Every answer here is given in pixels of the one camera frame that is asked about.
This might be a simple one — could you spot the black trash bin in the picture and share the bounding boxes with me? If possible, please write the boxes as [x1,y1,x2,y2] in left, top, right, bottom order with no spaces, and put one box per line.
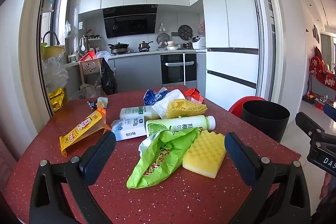
[241,100,290,143]

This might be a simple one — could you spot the steel cooking pot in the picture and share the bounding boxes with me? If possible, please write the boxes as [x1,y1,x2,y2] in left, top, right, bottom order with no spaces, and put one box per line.
[138,41,153,52]

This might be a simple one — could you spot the white square milk bottle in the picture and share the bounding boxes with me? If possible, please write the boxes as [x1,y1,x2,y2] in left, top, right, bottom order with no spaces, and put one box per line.
[120,106,160,120]

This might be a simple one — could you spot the black hanging bag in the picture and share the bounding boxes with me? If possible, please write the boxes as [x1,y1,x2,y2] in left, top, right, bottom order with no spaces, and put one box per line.
[100,59,117,96]

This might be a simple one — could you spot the orange yellow snack bag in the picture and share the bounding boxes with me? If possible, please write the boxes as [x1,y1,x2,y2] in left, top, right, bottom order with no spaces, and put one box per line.
[59,107,111,157]

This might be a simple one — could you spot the yellow basin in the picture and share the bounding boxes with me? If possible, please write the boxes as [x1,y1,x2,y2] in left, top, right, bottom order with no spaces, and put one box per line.
[42,46,66,61]

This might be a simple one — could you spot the black range hood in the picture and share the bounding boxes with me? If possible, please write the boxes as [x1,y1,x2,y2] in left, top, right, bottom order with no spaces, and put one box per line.
[102,4,158,38]

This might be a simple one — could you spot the white refrigerator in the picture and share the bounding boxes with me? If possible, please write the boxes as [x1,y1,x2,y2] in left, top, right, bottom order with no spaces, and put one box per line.
[203,0,259,110]

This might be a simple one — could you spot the yellow gold bag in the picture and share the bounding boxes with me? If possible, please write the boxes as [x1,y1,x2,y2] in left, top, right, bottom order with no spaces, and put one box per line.
[48,88,67,112]

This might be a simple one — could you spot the white paper wrapper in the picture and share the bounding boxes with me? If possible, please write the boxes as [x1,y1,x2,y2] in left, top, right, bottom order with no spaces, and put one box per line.
[152,89,185,119]

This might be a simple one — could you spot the clear plastic bag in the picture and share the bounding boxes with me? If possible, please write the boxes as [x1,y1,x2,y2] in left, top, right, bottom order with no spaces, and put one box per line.
[42,57,69,93]

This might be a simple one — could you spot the blue plastic wrapper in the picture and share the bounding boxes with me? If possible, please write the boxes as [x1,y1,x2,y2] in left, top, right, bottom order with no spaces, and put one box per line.
[143,87,168,106]

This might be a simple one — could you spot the yellow sponge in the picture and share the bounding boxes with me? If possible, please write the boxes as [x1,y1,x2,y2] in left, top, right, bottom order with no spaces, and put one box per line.
[182,130,226,178]

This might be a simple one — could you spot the light green drink bottle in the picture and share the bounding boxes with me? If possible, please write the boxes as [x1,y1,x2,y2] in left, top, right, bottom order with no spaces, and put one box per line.
[145,115,216,136]

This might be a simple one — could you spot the kitchen faucet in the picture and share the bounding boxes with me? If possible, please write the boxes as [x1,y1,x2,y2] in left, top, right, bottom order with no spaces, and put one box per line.
[42,31,60,46]

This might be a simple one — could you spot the red chair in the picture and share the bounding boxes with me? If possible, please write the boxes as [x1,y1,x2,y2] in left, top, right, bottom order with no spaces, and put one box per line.
[228,95,267,118]

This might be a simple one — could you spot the white rice cooker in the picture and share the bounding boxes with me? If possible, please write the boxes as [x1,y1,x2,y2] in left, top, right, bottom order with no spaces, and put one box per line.
[192,36,206,50]

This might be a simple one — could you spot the red snack bag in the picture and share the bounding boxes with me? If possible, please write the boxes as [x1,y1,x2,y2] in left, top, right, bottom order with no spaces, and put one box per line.
[183,88,205,104]

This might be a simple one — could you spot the yellow foam fruit net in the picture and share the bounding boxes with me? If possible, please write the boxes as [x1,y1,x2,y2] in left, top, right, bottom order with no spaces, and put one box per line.
[166,99,207,118]

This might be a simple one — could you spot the black wok on stove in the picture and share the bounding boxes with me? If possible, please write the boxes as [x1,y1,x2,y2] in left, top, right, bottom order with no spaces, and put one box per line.
[108,43,129,55]

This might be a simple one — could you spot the black built-in oven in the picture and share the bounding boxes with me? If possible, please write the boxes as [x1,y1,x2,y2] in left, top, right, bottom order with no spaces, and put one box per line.
[161,53,197,85]

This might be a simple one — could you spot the green plastic bag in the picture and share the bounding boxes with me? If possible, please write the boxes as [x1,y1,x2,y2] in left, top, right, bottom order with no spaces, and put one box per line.
[126,123,201,189]

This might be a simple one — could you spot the small crumpled wrapper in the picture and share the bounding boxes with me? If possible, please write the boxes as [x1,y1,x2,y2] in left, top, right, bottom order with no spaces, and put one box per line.
[87,97,108,110]

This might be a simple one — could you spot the grey lower cabinets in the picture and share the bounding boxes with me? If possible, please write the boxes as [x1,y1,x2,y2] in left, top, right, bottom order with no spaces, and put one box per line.
[108,50,206,95]

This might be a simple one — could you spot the white mop handle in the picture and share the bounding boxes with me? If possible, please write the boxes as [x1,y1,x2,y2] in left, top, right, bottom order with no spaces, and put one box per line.
[183,53,186,85]

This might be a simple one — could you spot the white blue milk carton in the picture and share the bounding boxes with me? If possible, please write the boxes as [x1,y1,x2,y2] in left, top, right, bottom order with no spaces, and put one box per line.
[111,116,146,141]

